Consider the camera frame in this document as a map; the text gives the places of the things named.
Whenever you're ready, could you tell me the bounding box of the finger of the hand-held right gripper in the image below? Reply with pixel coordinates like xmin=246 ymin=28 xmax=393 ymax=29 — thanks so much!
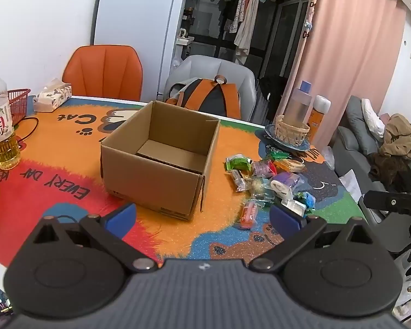
xmin=363 ymin=191 xmax=411 ymax=217

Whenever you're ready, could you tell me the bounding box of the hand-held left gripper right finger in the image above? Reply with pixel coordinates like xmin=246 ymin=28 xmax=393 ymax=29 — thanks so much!
xmin=248 ymin=205 xmax=381 ymax=272

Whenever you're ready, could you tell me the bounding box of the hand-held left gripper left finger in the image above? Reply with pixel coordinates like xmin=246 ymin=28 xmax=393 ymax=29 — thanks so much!
xmin=27 ymin=203 xmax=159 ymax=274

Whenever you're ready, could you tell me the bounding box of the purple snack bar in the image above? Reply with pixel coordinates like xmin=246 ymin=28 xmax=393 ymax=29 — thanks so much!
xmin=270 ymin=172 xmax=301 ymax=199

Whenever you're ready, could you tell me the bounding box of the brown cardboard box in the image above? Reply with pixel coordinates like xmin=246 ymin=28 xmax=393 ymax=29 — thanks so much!
xmin=100 ymin=100 xmax=221 ymax=222

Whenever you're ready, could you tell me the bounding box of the pile of snack packets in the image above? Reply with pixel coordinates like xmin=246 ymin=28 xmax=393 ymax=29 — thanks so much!
xmin=225 ymin=151 xmax=316 ymax=230

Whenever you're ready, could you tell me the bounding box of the dark cloth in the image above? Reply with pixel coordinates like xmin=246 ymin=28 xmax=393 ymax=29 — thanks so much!
xmin=370 ymin=152 xmax=411 ymax=192

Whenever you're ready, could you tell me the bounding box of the white paper sheet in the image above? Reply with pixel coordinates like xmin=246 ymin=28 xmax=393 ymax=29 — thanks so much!
xmin=339 ymin=173 xmax=362 ymax=201

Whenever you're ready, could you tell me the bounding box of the brown jacket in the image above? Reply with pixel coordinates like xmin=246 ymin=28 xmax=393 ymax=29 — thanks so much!
xmin=378 ymin=113 xmax=411 ymax=160

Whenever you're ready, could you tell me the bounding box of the crumpled plastic bag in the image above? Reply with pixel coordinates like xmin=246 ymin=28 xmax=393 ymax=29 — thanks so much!
xmin=320 ymin=146 xmax=335 ymax=170

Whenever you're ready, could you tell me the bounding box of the grey sofa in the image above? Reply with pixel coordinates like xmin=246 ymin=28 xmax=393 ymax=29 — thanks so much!
xmin=332 ymin=96 xmax=411 ymax=252

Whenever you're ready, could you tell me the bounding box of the white plastic bag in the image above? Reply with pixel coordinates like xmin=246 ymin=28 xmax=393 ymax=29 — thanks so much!
xmin=392 ymin=248 xmax=411 ymax=323

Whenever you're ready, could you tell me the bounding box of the colourful printed table mat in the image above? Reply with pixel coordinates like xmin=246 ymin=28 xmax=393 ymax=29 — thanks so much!
xmin=0 ymin=96 xmax=368 ymax=268

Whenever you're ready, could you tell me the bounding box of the blue plate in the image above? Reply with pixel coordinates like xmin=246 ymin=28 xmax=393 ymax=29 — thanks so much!
xmin=264 ymin=123 xmax=310 ymax=151

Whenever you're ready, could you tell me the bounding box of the white pillow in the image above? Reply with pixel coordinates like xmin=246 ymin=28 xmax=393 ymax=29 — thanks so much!
xmin=361 ymin=98 xmax=386 ymax=138

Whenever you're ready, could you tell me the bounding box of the woven basket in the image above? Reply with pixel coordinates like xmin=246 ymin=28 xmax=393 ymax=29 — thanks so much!
xmin=274 ymin=115 xmax=310 ymax=148

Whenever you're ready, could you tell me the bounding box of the orange spray can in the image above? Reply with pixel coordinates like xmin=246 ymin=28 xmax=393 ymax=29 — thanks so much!
xmin=308 ymin=95 xmax=331 ymax=134

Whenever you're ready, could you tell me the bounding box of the clear bottle with blue cap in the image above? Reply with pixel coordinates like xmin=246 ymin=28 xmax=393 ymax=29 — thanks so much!
xmin=284 ymin=80 xmax=313 ymax=127

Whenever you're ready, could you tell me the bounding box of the orange and black backpack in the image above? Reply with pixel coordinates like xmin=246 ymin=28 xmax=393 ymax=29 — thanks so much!
xmin=165 ymin=75 xmax=242 ymax=120

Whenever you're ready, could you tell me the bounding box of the printed tissue pack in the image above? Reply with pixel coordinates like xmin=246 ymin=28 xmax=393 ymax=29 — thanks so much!
xmin=32 ymin=79 xmax=72 ymax=113

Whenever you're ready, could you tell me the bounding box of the clear tea bottle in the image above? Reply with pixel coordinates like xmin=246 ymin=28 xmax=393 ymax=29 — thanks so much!
xmin=0 ymin=61 xmax=21 ymax=171

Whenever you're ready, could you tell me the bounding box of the orange chair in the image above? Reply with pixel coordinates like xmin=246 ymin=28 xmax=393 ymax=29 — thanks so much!
xmin=62 ymin=45 xmax=143 ymax=101

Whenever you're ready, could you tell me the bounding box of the red plastic basket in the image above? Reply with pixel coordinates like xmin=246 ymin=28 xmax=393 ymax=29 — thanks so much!
xmin=7 ymin=89 xmax=31 ymax=126

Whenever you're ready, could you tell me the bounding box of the pink curtain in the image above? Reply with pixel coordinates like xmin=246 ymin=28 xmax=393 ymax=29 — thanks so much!
xmin=282 ymin=0 xmax=408 ymax=151

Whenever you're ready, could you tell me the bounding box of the grey chair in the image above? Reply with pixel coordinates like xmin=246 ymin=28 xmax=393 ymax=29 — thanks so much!
xmin=163 ymin=55 xmax=256 ymax=122

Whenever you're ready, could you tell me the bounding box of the white hanging garment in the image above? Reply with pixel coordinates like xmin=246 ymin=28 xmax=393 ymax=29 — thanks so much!
xmin=233 ymin=0 xmax=261 ymax=66

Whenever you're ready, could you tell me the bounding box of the white refrigerator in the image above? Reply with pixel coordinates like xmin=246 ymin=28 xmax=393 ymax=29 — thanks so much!
xmin=94 ymin=0 xmax=192 ymax=101

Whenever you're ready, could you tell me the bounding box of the floral hanging garment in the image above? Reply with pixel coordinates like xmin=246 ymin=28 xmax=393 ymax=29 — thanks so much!
xmin=229 ymin=0 xmax=249 ymax=33

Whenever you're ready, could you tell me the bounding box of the black cable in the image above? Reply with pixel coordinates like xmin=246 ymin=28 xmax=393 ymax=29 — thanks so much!
xmin=12 ymin=117 xmax=40 ymax=144

